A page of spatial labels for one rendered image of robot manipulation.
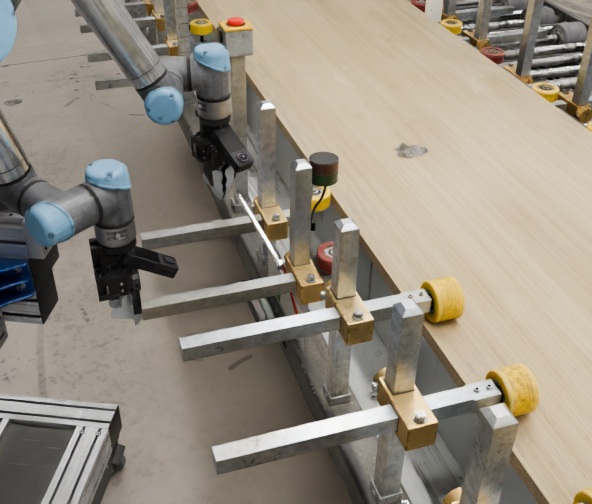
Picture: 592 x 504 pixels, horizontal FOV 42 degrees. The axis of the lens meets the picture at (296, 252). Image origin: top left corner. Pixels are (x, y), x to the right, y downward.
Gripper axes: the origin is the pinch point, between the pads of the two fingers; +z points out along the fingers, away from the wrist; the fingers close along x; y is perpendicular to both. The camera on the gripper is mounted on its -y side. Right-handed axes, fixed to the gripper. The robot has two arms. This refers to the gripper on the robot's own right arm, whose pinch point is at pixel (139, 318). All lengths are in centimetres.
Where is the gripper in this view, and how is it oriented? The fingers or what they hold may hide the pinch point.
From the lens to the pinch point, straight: 161.7
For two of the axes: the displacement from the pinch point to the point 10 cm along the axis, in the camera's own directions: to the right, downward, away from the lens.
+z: -0.1, 8.2, 5.8
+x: 3.1, 5.5, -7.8
